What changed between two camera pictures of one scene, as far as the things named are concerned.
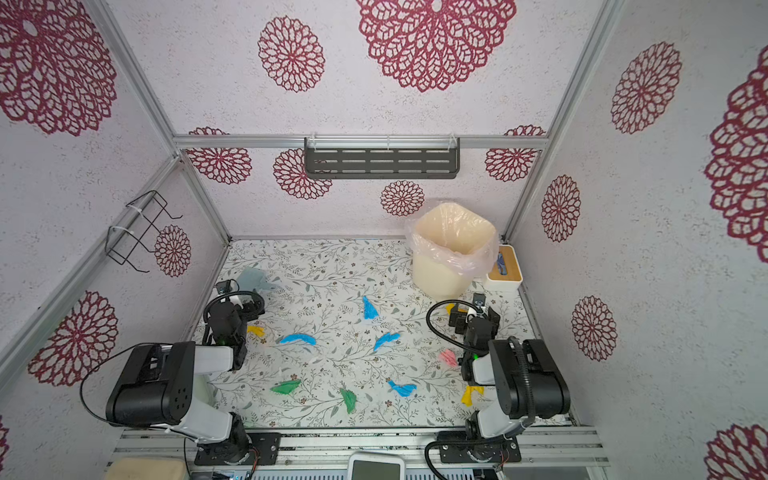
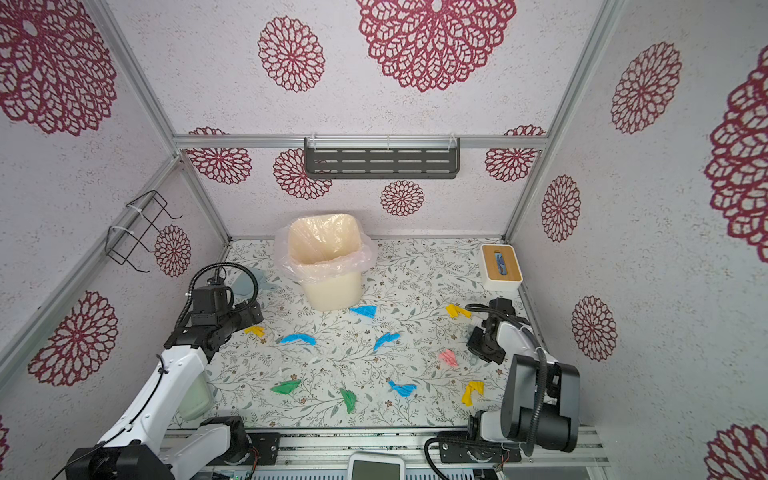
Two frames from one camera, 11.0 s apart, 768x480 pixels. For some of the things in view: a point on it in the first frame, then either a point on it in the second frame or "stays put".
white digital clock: [362, 466] stays put
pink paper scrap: [449, 357] stays put
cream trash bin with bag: [451, 249] → [327, 254]
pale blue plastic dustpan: [254, 279] stays put
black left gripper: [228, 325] → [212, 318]
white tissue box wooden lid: [506, 275] stays put
